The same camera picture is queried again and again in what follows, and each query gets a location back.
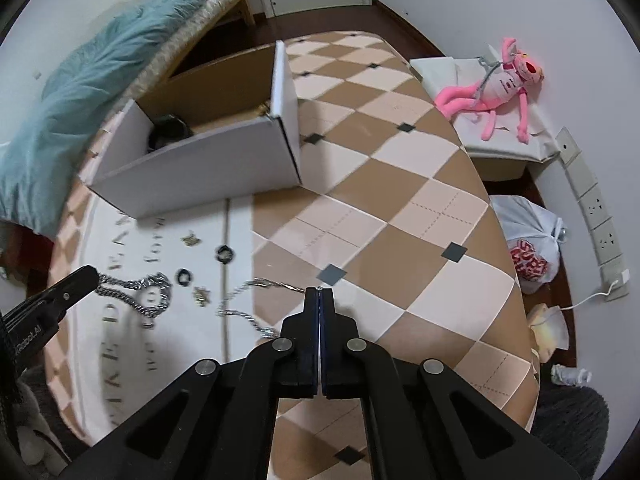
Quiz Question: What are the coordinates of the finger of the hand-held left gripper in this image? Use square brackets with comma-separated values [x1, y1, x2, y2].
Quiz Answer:
[10, 265, 100, 321]

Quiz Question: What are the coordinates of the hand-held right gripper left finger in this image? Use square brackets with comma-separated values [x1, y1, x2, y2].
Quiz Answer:
[60, 286, 321, 480]

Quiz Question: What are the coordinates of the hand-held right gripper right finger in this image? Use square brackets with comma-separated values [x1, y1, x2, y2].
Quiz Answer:
[319, 287, 583, 480]

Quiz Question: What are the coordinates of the chunky silver chain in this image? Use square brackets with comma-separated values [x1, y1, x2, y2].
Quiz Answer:
[95, 271, 174, 331]

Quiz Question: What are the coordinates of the thin twisted silver necklace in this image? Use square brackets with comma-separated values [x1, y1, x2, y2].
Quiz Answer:
[215, 276, 308, 341]

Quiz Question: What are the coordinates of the white cardboard box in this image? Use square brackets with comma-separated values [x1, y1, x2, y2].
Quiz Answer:
[90, 40, 303, 220]

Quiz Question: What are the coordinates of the white lettered cloth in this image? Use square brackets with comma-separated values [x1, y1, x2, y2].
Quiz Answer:
[64, 195, 282, 447]

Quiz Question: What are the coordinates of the checkered tablecloth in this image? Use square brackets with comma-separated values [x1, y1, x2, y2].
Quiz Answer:
[42, 30, 542, 480]

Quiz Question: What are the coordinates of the black bangle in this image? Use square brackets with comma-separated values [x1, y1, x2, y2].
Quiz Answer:
[147, 114, 195, 153]

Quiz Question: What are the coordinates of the teal fluffy blanket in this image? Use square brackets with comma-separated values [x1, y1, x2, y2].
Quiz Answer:
[0, 0, 247, 237]

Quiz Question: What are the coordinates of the white plastic bag red print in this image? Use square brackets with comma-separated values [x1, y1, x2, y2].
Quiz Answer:
[489, 195, 569, 295]

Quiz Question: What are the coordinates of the beige paper bag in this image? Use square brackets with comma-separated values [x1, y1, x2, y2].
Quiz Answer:
[527, 302, 571, 364]

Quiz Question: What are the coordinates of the white cloth-covered box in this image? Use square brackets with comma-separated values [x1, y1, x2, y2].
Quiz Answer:
[409, 55, 562, 182]

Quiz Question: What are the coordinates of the crumpled white paper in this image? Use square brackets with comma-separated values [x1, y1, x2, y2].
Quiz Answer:
[550, 363, 594, 386]

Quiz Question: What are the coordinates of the grey fluffy cushion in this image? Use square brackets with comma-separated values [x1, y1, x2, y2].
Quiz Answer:
[529, 385, 611, 477]

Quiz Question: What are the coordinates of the pink plush toy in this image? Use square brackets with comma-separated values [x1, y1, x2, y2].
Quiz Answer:
[433, 36, 546, 145]

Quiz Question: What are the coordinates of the white charger cable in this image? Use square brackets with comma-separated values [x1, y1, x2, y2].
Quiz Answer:
[556, 270, 631, 312]

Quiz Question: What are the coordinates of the grey cord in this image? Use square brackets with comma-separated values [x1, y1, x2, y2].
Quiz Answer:
[472, 56, 506, 111]

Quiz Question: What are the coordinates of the wall socket strip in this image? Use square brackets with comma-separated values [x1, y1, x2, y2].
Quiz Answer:
[554, 126, 630, 304]

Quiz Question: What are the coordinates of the wooden bed frame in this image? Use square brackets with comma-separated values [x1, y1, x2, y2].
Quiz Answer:
[200, 0, 255, 29]

